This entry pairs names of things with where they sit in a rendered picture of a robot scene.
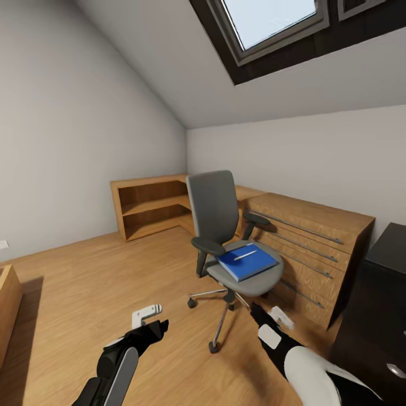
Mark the folder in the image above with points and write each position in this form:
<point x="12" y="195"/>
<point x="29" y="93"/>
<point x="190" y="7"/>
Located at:
<point x="249" y="265"/>

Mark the cabinet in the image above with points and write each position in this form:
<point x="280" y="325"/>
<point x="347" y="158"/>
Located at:
<point x="371" y="341"/>
<point x="321" y="247"/>

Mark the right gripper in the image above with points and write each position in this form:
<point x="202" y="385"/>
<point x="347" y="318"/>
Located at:
<point x="259" y="313"/>

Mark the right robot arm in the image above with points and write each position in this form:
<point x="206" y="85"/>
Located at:
<point x="316" y="381"/>

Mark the swivel chair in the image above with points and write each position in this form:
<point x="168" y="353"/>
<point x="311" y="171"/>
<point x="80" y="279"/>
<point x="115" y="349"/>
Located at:
<point x="215" y="214"/>

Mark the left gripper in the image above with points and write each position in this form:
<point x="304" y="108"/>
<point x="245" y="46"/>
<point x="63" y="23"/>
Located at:
<point x="151" y="332"/>

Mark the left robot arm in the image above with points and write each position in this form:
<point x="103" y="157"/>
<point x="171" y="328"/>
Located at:
<point x="119" y="360"/>

